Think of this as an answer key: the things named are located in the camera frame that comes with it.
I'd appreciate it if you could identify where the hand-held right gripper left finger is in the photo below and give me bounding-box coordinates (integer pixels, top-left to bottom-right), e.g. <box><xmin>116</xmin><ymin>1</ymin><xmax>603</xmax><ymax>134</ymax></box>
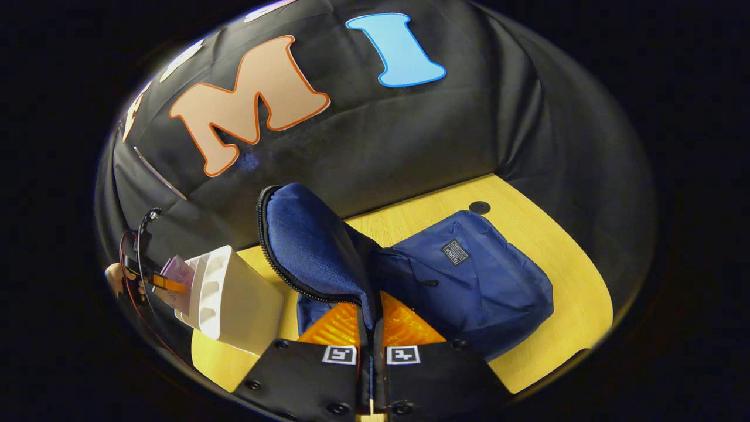
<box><xmin>231</xmin><ymin>301</ymin><xmax>373</xmax><ymax>422</ymax></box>

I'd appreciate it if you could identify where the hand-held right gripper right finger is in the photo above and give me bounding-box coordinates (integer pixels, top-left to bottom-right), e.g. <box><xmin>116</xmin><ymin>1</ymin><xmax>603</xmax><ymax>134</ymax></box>
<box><xmin>373</xmin><ymin>291</ymin><xmax>513</xmax><ymax>422</ymax></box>

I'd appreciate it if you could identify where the pink book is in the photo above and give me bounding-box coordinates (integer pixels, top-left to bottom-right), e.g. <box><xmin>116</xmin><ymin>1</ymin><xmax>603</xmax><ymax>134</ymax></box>
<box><xmin>154</xmin><ymin>254</ymin><xmax>197</xmax><ymax>316</ymax></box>

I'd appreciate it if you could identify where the white bookshelf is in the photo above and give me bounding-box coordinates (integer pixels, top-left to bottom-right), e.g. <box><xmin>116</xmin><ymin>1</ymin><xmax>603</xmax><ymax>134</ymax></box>
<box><xmin>175</xmin><ymin>245</ymin><xmax>286</xmax><ymax>356</ymax></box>

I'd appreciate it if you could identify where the blue schoolbag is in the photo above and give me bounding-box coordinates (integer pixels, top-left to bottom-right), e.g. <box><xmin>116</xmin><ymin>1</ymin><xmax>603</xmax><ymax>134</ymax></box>
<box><xmin>256</xmin><ymin>182</ymin><xmax>555</xmax><ymax>363</ymax></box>

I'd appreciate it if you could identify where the black backdrop cloth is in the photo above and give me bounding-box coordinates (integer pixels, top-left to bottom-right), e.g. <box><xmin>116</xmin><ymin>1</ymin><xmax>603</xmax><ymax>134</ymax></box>
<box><xmin>94</xmin><ymin>0</ymin><xmax>656</xmax><ymax>358</ymax></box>

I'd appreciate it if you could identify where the red gripper cable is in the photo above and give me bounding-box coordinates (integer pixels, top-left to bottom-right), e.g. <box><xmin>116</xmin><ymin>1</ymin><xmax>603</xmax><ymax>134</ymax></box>
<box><xmin>119</xmin><ymin>230</ymin><xmax>188</xmax><ymax>363</ymax></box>

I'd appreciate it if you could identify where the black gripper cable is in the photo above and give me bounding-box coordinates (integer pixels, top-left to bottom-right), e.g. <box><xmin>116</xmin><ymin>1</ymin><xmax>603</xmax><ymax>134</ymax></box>
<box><xmin>136</xmin><ymin>207</ymin><xmax>163</xmax><ymax>258</ymax></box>

